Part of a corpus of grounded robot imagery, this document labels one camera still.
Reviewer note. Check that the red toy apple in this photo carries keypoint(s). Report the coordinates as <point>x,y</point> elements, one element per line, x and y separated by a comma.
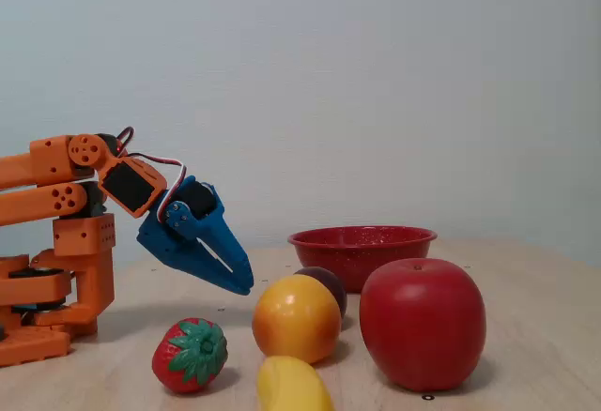
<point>422,326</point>

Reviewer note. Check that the orange robot base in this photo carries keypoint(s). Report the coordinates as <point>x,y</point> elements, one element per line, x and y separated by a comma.
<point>28,347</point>

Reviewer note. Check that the red toy strawberry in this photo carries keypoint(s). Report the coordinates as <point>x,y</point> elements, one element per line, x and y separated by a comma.
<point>192,352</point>

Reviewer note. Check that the orange yellow toy peach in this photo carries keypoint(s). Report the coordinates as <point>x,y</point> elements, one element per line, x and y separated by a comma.
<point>296,319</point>

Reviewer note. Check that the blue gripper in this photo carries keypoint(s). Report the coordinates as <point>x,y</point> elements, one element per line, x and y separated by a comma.
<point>176,244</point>

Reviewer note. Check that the dark purple toy plum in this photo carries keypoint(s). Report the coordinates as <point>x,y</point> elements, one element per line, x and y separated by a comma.
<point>334,289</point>

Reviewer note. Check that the red speckled enamel bowl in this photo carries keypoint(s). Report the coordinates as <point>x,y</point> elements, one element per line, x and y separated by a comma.
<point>375,251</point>

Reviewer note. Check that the yellow toy banana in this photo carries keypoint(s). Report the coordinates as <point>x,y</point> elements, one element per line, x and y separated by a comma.
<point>291,387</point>

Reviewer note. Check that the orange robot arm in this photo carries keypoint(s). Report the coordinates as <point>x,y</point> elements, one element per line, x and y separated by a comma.
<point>28,167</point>

